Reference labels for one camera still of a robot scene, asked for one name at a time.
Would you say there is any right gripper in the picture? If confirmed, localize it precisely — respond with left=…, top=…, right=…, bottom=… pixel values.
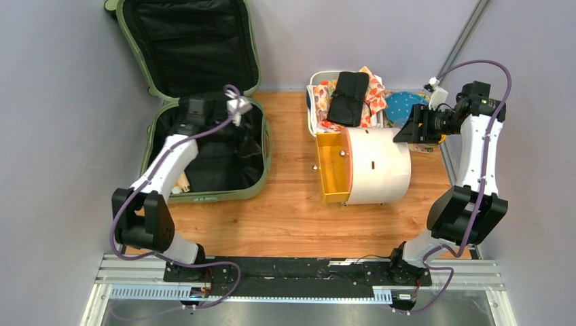
left=393, top=103, right=461, bottom=144

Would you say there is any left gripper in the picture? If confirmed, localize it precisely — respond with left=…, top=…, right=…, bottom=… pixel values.
left=206, top=111, right=262, bottom=158

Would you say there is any floral orange print cloth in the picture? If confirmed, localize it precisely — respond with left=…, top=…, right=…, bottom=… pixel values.
left=313, top=66, right=391, bottom=133

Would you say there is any cream cylindrical container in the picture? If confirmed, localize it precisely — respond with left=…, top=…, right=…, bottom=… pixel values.
left=342, top=128, right=412, bottom=205

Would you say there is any black pouch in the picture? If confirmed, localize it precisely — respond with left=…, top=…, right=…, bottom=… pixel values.
left=327, top=71, right=369, bottom=127

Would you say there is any yellow transparent drawer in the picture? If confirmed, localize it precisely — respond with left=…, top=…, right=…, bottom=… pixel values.
left=312, top=133, right=350, bottom=205

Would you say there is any white plastic tub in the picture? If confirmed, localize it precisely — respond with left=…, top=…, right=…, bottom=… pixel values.
left=306, top=70, right=386, bottom=137

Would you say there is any green hard-shell suitcase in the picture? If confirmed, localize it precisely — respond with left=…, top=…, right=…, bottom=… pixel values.
left=104, top=1, right=272, bottom=203

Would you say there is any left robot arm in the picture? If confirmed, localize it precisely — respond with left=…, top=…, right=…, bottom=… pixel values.
left=109, top=96, right=253, bottom=282

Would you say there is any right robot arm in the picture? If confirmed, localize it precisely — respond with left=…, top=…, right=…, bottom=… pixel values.
left=387, top=77, right=508, bottom=285

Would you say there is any floral placemat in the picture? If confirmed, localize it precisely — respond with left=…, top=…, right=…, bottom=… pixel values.
left=408, top=143, right=440, bottom=154

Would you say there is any blue dotted plate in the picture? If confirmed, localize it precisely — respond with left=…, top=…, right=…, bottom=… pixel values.
left=384, top=92, right=429, bottom=128

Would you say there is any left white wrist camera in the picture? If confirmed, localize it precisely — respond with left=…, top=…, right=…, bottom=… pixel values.
left=226, top=93, right=253, bottom=127

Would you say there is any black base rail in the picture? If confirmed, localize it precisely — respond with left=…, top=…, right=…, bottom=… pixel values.
left=163, top=256, right=432, bottom=299

